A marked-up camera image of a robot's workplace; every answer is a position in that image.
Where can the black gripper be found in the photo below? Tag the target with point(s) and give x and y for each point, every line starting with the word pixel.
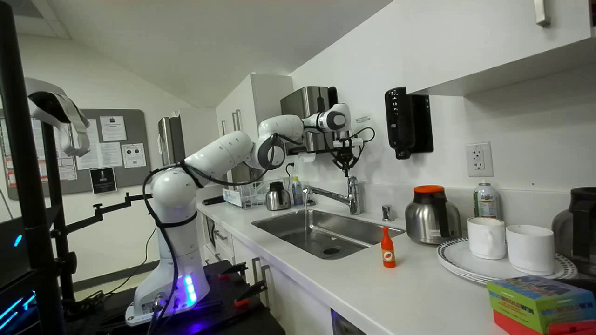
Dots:
pixel 349 149

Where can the chrome kitchen tap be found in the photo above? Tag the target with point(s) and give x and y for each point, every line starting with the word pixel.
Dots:
pixel 355 201

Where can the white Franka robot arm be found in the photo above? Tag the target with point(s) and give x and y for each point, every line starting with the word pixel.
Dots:
pixel 174 197

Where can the dish soap bottle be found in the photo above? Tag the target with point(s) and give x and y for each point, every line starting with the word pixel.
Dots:
pixel 297 192

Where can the stainless steel sink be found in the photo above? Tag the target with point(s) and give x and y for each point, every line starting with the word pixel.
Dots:
pixel 323 238

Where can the orange sauce bottle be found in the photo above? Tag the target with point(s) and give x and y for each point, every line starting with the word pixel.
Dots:
pixel 388 251

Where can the steel carafe orange lid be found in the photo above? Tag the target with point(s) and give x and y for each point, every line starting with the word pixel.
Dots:
pixel 426 223

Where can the tall white cabinet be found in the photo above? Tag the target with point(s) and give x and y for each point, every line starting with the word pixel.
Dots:
pixel 262 93

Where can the clear plastic bottle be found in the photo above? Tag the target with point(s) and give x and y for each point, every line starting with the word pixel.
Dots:
pixel 487 201

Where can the white lower cabinet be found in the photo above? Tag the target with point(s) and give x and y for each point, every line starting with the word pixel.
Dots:
pixel 299 309

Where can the black clamp orange tips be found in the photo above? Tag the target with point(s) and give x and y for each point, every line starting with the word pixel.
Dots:
pixel 249 296
pixel 234 270

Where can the white mug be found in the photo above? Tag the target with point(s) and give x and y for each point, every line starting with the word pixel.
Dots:
pixel 487 238
pixel 530 249

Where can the white plate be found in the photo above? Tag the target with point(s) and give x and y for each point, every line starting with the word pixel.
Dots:
pixel 472 268

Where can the dark door window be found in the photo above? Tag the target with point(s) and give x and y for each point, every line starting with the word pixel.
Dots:
pixel 170 140

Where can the black robot platform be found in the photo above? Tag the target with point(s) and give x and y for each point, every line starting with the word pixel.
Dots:
pixel 236 318

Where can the white upper cabinet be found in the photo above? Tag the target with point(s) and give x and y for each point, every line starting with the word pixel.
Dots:
pixel 496 37

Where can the grey bulletin board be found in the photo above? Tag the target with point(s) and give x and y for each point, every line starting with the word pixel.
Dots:
pixel 133 179

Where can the white paper notice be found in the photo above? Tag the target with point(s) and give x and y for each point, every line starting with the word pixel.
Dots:
pixel 113 128
pixel 133 154
pixel 103 156

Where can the green cardboard box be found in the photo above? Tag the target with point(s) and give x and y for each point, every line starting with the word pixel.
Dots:
pixel 541 294

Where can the red cardboard box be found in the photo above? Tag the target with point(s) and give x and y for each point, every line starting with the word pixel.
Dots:
pixel 528 326

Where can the black coffee machine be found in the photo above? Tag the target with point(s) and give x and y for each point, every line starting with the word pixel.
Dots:
pixel 580 229

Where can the black card on board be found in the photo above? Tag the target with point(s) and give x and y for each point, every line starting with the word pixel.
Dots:
pixel 103 179

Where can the white headset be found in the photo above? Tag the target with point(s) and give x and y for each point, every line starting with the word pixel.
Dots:
pixel 59 104

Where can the black computer blue LED strips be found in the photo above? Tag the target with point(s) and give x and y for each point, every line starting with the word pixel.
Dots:
pixel 16 309

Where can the black wall soap dispenser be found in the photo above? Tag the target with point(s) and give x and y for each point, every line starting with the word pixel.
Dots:
pixel 407 121

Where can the white wall outlet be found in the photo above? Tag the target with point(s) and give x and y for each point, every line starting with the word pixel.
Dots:
pixel 480 160

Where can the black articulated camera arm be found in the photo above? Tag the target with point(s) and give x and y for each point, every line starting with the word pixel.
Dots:
pixel 103 210

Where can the thin black stand post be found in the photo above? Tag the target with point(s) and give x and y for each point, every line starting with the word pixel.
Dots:
pixel 59 216

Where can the thick black stand post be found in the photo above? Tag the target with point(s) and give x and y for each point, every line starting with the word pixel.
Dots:
pixel 25 186

